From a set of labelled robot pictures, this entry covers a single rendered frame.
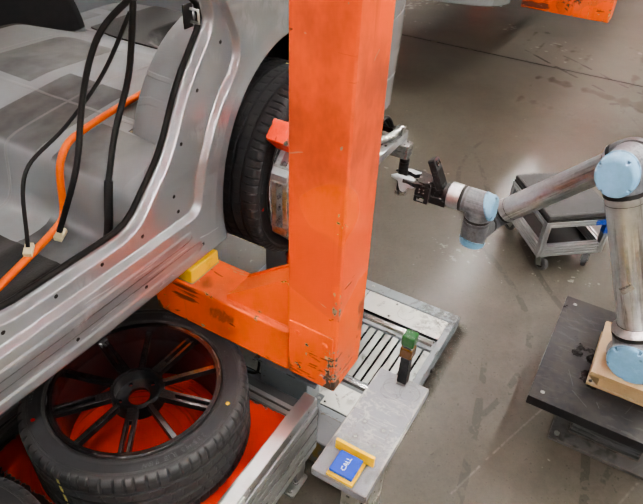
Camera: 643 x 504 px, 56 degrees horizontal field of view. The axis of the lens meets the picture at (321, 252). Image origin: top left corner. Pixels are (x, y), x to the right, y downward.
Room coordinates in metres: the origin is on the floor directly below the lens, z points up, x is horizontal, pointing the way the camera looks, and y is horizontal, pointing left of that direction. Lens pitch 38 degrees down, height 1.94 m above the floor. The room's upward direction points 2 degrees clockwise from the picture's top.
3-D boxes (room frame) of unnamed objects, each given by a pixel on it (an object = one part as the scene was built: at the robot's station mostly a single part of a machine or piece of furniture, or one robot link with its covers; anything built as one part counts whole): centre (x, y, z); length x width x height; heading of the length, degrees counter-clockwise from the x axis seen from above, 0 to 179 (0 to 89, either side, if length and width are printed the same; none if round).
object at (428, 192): (1.84, -0.38, 0.80); 0.12 x 0.08 x 0.09; 61
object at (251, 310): (1.43, 0.27, 0.69); 0.52 x 0.17 x 0.35; 61
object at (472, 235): (1.77, -0.54, 0.69); 0.12 x 0.09 x 0.12; 139
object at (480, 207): (1.76, -0.53, 0.81); 0.12 x 0.09 x 0.10; 61
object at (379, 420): (1.10, -0.18, 0.44); 0.43 x 0.17 x 0.03; 151
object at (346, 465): (0.95, -0.09, 0.47); 0.07 x 0.07 x 0.02; 61
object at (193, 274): (1.51, 0.42, 0.71); 0.14 x 0.14 x 0.05; 61
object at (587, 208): (2.62, -1.21, 0.17); 0.43 x 0.36 x 0.34; 11
